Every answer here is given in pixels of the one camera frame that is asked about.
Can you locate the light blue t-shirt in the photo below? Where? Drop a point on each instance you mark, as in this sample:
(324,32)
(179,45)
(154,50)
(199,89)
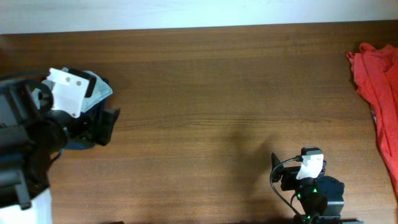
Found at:
(47,85)

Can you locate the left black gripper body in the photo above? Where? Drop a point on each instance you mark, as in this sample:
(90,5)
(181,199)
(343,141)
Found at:
(88,129)

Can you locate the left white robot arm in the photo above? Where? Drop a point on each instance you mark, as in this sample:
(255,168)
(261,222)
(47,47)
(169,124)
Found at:
(33,137)

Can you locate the folded dark navy garment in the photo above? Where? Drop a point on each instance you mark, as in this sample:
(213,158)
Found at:
(96,101)

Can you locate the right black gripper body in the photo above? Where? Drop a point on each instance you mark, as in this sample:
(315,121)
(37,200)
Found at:
(290,174)

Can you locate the red garment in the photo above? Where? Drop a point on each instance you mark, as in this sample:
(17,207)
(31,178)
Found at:
(375,75)

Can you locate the dark base at table edge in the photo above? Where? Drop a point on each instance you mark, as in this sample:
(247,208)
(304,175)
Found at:
(351,222)

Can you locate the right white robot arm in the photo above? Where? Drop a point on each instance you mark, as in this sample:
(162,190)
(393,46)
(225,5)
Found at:
(320,196)

